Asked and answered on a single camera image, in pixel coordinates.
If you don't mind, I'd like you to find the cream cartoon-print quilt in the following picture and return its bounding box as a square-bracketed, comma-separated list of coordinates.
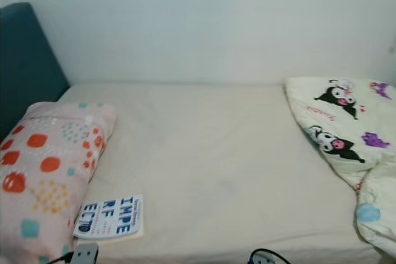
[285, 77, 396, 258]

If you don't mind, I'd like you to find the teal upholstered headboard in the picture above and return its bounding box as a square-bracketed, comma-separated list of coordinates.
[0, 2, 70, 141]

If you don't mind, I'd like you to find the white blue-lettered book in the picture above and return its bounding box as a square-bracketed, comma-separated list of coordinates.
[73, 195, 144, 242]

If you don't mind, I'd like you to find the pink orange-dotted pillow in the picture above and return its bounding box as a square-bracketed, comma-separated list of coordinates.
[0, 102, 118, 264]

